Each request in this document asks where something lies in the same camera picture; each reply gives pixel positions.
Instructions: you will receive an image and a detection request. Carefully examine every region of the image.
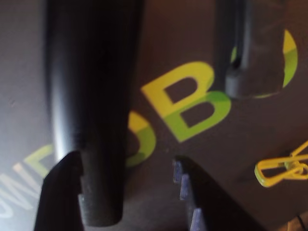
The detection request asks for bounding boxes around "gray printed desk mat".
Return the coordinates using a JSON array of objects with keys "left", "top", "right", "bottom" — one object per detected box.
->
[{"left": 0, "top": 0, "right": 308, "bottom": 231}]

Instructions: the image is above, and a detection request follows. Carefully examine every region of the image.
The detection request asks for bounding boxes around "black remote control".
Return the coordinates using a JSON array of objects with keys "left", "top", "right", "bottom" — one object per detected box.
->
[{"left": 44, "top": 0, "right": 147, "bottom": 228}]

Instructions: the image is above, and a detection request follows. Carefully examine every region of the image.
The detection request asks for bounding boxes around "yellow wire clip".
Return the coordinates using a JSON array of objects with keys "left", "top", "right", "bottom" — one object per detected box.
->
[{"left": 254, "top": 139, "right": 308, "bottom": 188}]

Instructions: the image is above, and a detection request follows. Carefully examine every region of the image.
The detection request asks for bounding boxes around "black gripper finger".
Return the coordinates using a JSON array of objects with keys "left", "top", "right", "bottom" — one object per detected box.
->
[
  {"left": 172, "top": 155, "right": 267, "bottom": 231},
  {"left": 33, "top": 150, "right": 85, "bottom": 231}
]

